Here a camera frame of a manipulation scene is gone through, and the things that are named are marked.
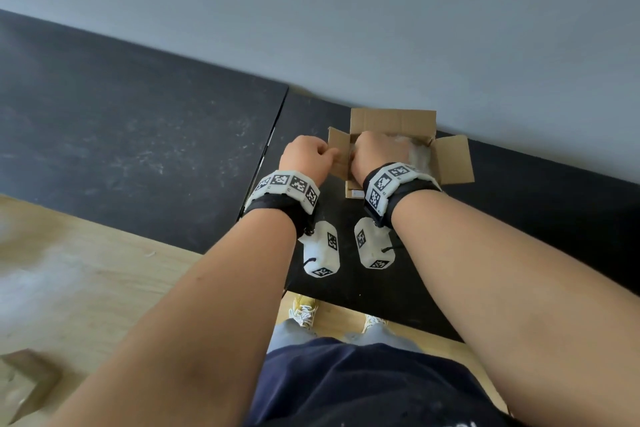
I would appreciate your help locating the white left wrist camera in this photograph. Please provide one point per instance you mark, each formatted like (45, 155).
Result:
(322, 249)

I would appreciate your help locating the brown cardboard box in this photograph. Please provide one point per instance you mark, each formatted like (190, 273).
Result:
(450, 159)

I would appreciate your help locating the person's left hand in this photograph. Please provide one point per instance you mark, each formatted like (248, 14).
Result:
(304, 155)

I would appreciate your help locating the yellow shoe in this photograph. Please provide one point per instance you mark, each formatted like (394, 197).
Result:
(304, 310)
(375, 322)

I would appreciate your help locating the person's left fingers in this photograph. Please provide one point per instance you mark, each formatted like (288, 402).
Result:
(331, 155)

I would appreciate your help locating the grey-blue jeans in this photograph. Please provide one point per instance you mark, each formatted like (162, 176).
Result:
(295, 334)

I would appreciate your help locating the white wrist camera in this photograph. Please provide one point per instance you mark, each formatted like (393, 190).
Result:
(322, 249)
(372, 244)

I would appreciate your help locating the white label on box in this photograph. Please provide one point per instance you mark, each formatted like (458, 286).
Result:
(356, 194)

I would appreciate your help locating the marker-printed wrist band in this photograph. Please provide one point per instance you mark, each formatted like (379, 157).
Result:
(390, 186)
(287, 191)

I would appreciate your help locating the marker-printed right wrist band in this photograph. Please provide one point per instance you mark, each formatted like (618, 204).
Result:
(390, 186)

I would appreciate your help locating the clear plastic wrap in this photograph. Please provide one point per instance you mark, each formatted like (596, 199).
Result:
(419, 154)

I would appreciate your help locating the person's right hand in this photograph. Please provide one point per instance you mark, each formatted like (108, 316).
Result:
(379, 151)

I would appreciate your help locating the marker-printed left wrist band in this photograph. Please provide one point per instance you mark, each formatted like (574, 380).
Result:
(287, 191)

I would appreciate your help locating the person's right forearm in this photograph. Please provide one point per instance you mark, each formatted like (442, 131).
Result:
(500, 301)

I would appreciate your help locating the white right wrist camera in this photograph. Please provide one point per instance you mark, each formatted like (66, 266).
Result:
(372, 244)

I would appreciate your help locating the person's right fingers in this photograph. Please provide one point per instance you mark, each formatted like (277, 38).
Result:
(354, 151)

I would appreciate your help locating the yellow left shoe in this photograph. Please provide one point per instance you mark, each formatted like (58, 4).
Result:
(304, 310)

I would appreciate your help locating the person's left forearm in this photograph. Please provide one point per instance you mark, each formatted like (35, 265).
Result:
(200, 321)

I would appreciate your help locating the navy blue shirt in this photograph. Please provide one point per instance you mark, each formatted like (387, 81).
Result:
(370, 384)

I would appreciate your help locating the brown cardboard scrap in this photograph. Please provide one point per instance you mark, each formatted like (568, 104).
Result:
(30, 379)

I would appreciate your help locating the yellow right shoe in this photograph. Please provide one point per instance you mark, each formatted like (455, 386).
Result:
(375, 322)

